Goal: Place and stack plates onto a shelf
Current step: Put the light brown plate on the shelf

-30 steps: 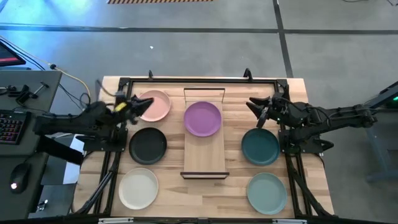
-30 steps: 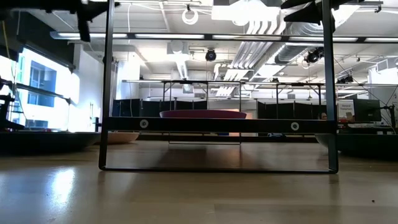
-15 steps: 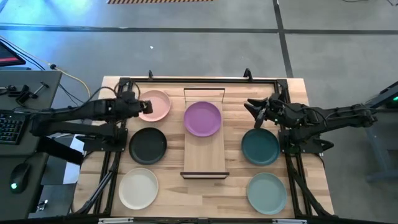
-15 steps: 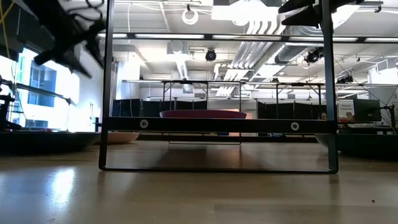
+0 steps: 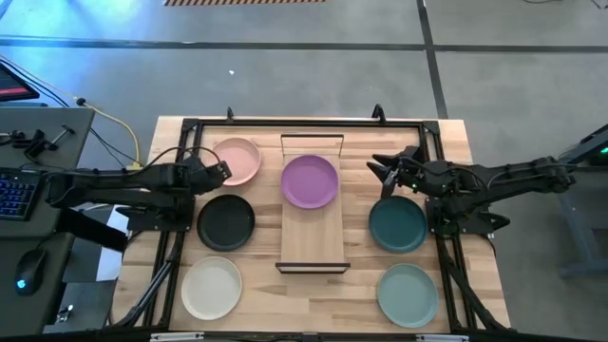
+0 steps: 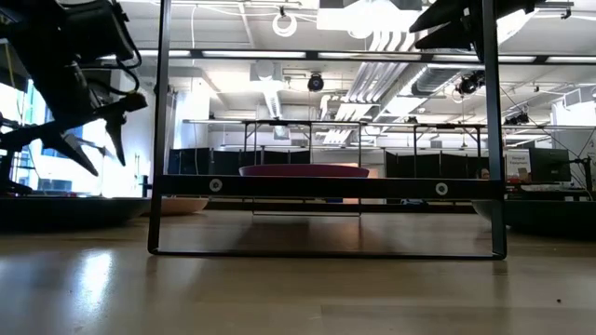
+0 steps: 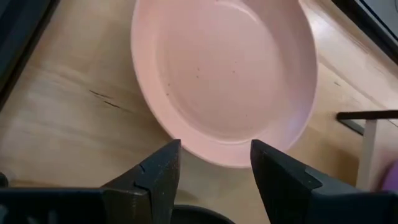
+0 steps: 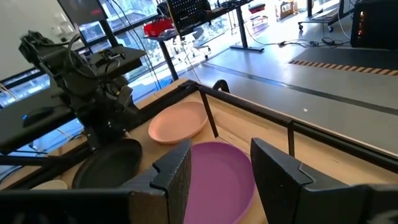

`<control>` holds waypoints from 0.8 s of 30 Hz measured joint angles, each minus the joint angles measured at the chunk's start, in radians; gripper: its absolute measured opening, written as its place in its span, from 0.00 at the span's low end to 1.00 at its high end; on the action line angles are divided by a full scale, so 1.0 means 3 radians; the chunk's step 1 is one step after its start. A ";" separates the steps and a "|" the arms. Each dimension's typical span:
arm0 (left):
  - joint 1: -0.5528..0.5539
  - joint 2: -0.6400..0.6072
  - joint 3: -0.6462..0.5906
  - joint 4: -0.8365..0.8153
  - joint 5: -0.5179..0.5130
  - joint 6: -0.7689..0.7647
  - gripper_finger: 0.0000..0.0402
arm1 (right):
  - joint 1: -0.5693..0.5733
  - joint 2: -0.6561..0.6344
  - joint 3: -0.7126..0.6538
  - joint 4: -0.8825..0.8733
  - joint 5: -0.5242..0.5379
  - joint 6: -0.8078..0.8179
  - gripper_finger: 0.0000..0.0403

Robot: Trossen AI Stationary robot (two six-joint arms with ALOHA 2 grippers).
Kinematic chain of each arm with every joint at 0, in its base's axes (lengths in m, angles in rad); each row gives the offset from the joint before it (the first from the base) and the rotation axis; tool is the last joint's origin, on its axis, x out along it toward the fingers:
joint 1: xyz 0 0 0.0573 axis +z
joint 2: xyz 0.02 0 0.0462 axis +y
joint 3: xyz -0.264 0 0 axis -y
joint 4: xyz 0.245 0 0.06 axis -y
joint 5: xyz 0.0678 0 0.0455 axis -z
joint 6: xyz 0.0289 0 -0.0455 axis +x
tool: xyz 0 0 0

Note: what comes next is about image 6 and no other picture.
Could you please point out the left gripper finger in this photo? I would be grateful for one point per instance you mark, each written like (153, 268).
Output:
(56, 139)
(116, 130)

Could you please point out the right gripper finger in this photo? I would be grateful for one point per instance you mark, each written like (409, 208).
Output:
(454, 39)
(447, 14)

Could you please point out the beige bowl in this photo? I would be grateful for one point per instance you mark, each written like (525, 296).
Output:
(184, 206)

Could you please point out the maroon plate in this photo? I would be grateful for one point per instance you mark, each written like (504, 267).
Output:
(302, 170)

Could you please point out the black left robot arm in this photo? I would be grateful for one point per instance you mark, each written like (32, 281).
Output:
(46, 28)

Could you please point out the black ceiling spotlight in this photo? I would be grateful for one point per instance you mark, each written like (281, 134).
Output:
(468, 85)

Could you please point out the black equipment stand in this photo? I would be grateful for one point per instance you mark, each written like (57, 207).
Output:
(5, 172)

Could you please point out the white printed sign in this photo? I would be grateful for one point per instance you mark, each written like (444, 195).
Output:
(517, 160)

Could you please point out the person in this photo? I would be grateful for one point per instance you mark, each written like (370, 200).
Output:
(484, 174)

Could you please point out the black computer monitor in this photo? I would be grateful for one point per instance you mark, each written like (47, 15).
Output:
(549, 165)

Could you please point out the grey ribbed air duct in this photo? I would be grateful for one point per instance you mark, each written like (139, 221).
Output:
(433, 79)

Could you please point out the black ceiling dome camera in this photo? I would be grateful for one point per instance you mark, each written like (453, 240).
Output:
(315, 83)

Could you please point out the black metal shelf frame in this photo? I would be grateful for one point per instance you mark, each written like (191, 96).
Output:
(326, 187)

